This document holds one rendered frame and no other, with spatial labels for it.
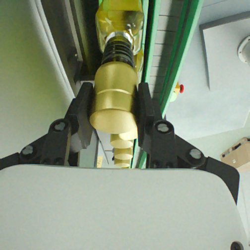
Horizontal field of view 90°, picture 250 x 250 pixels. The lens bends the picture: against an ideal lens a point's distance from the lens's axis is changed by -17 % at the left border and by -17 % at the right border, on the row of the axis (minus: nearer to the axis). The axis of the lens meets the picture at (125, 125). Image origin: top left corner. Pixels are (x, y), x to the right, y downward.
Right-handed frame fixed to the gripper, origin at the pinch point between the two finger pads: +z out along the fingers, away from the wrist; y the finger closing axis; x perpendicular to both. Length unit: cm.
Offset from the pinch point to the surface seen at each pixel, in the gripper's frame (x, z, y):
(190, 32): 2.1, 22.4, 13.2
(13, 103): -2.1, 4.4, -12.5
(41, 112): -7.3, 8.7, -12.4
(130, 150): -14.7, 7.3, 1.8
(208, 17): 4, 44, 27
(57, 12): 5.4, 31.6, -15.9
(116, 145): -10.6, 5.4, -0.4
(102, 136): -57, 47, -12
